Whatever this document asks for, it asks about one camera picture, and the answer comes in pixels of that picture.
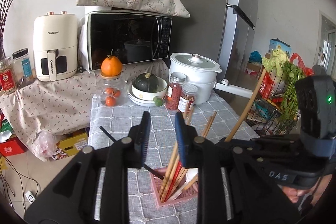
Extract black chopstick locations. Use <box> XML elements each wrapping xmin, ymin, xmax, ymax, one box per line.
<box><xmin>99</xmin><ymin>125</ymin><xmax>165</xmax><ymax>180</ymax></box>

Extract pink perforated utensil basket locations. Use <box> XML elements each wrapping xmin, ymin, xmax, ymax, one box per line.
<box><xmin>148</xmin><ymin>167</ymin><xmax>200</xmax><ymax>210</ymax></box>

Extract white plastic spoon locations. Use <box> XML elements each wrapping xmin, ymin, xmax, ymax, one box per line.
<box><xmin>168</xmin><ymin>168</ymin><xmax>198</xmax><ymax>201</ymax></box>

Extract person's right hand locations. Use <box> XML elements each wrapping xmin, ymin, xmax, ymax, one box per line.
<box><xmin>281</xmin><ymin>174</ymin><xmax>333</xmax><ymax>205</ymax></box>

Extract grey checked tablecloth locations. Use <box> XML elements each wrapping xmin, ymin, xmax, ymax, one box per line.
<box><xmin>88</xmin><ymin>90</ymin><xmax>261</xmax><ymax>224</ymax></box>

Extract white plate stack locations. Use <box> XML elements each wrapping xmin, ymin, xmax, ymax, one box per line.
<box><xmin>127</xmin><ymin>86</ymin><xmax>166</xmax><ymax>107</ymax></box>

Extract green leafy vegetables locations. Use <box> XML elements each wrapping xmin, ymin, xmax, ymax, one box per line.
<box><xmin>280</xmin><ymin>61</ymin><xmax>306</xmax><ymax>123</ymax></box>

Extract clear jar red label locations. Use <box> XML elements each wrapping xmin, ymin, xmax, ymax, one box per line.
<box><xmin>178</xmin><ymin>83</ymin><xmax>198</xmax><ymax>113</ymax></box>

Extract green lime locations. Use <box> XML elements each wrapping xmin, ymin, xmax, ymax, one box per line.
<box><xmin>153</xmin><ymin>97</ymin><xmax>163</xmax><ymax>106</ymax></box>

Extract yellow cardboard box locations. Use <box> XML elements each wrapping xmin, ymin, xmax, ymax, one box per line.
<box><xmin>51</xmin><ymin>130</ymin><xmax>88</xmax><ymax>160</ymax></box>

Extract glass jar with tomatoes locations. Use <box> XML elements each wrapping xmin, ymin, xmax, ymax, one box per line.
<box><xmin>96</xmin><ymin>72</ymin><xmax>126</xmax><ymax>107</ymax></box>

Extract clear jar red goji berries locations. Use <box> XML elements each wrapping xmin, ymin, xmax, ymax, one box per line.
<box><xmin>166</xmin><ymin>72</ymin><xmax>186</xmax><ymax>110</ymax></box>

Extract white bowl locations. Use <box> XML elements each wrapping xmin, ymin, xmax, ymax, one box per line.
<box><xmin>130</xmin><ymin>77</ymin><xmax>167</xmax><ymax>101</ymax></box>

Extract dark green pumpkin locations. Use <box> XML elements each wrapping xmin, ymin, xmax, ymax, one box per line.
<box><xmin>133</xmin><ymin>73</ymin><xmax>159</xmax><ymax>93</ymax></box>

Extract floral dotted table cloth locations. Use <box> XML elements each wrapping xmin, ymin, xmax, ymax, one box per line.
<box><xmin>0</xmin><ymin>60</ymin><xmax>170</xmax><ymax>162</ymax></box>

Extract white electric cooking pot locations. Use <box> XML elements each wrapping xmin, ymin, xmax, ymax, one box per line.
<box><xmin>169</xmin><ymin>53</ymin><xmax>254</xmax><ymax>106</ymax></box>

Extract orange tangerine fruit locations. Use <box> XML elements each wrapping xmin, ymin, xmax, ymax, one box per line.
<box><xmin>101</xmin><ymin>51</ymin><xmax>122</xmax><ymax>77</ymax></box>

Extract pale green cabbage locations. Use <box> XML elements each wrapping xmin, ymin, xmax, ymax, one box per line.
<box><xmin>262</xmin><ymin>49</ymin><xmax>289</xmax><ymax>75</ymax></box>

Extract white device on floor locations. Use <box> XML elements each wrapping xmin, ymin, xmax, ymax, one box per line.
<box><xmin>25</xmin><ymin>190</ymin><xmax>35</xmax><ymax>205</ymax></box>

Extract black microwave oven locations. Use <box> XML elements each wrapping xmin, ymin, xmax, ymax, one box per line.
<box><xmin>80</xmin><ymin>10</ymin><xmax>172</xmax><ymax>71</ymax></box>

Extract red box on floor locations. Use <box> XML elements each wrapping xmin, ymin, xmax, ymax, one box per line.
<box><xmin>0</xmin><ymin>136</ymin><xmax>27</xmax><ymax>157</ymax></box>

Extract clear jar black lid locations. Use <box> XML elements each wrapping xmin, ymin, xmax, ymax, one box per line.
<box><xmin>12</xmin><ymin>48</ymin><xmax>35</xmax><ymax>88</ymax></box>

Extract white air fryer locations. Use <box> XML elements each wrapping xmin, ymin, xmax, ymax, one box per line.
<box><xmin>33</xmin><ymin>11</ymin><xmax>78</xmax><ymax>82</ymax></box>

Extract grey refrigerator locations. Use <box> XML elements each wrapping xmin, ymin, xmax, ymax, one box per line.
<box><xmin>169</xmin><ymin>0</ymin><xmax>258</xmax><ymax>85</ymax></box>

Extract dry twig branches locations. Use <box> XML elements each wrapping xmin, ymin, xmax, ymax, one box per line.
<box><xmin>0</xmin><ymin>0</ymin><xmax>14</xmax><ymax>60</ymax></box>

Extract black wire storage rack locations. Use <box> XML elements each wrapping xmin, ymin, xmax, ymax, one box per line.
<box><xmin>245</xmin><ymin>68</ymin><xmax>299</xmax><ymax>135</ymax></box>

